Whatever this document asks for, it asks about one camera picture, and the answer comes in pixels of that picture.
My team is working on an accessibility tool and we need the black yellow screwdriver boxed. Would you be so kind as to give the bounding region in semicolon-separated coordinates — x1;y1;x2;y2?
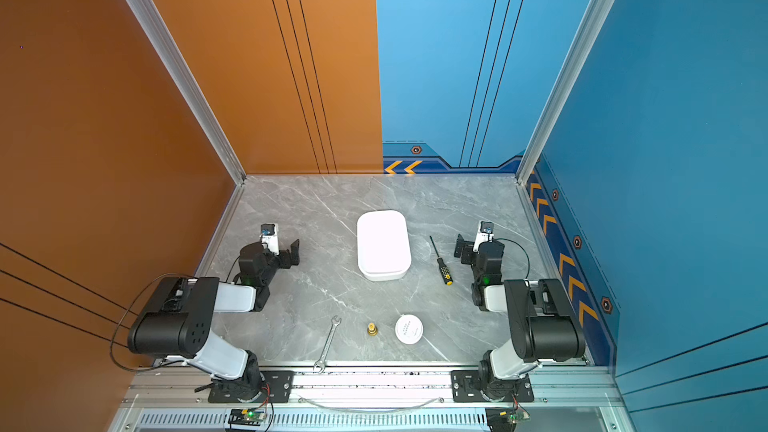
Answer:
429;236;453;285

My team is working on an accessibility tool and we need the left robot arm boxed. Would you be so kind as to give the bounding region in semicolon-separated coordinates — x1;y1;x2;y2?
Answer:
127;240;300;405

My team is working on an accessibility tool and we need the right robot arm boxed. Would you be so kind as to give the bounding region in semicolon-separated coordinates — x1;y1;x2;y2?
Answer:
454;236;587;402

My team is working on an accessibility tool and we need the white plastic bin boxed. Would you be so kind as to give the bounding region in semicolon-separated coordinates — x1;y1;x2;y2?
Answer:
357;210;412;282

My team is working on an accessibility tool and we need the white round lid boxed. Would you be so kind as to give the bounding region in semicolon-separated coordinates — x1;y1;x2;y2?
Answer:
395;314;424;345

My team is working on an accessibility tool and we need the silver wrench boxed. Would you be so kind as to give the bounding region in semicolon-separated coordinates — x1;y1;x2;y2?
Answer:
313;315;342;373

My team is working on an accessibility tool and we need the circuit board right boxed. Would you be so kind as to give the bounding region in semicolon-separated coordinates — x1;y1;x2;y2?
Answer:
485;408;530;432

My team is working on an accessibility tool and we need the green circuit board left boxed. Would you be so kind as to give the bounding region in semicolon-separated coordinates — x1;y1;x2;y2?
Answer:
226;408;269;431

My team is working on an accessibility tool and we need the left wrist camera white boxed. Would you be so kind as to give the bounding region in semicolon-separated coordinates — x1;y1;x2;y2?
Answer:
260;223;279;255

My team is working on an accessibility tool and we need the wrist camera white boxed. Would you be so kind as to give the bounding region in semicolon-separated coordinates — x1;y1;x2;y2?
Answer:
473;221;494;252
260;223;279;255

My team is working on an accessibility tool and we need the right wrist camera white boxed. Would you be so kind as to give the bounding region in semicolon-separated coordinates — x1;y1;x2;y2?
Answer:
473;221;494;252

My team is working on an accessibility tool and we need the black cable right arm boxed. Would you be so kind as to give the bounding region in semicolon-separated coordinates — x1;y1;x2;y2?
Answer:
496;237;533;281

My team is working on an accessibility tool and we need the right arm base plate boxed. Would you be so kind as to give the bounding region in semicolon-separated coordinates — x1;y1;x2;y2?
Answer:
450;370;535;403

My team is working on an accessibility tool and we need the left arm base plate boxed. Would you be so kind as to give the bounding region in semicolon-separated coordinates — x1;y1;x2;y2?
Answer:
208;370;294;407

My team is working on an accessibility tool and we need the aluminium frame rail front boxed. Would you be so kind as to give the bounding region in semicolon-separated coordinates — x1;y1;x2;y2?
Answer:
119;363;624;409

